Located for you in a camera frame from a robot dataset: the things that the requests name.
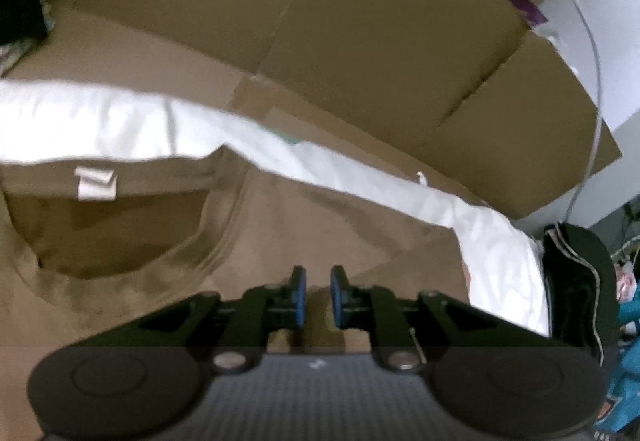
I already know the brown t-shirt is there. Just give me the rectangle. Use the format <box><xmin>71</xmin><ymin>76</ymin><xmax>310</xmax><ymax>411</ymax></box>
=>
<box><xmin>1</xmin><ymin>148</ymin><xmax>469</xmax><ymax>440</ymax></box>

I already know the black garment right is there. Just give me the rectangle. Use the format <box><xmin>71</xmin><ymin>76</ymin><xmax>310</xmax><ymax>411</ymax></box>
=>
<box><xmin>542</xmin><ymin>222</ymin><xmax>620</xmax><ymax>369</ymax></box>

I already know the brown cardboard sheet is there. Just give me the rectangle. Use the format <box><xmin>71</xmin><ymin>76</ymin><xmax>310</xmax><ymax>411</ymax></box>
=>
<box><xmin>12</xmin><ymin>0</ymin><xmax>620</xmax><ymax>219</ymax></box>

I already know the blue patterned cloth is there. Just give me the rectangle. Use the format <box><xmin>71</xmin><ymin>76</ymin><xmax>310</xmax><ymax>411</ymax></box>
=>
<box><xmin>596</xmin><ymin>288</ymin><xmax>639</xmax><ymax>432</ymax></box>

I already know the white cable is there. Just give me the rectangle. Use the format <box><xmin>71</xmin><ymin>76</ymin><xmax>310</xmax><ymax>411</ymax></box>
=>
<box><xmin>537</xmin><ymin>0</ymin><xmax>604</xmax><ymax>225</ymax></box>

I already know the white bear print duvet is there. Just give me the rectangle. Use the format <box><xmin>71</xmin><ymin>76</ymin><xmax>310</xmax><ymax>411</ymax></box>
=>
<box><xmin>1</xmin><ymin>79</ymin><xmax>550</xmax><ymax>335</ymax></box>

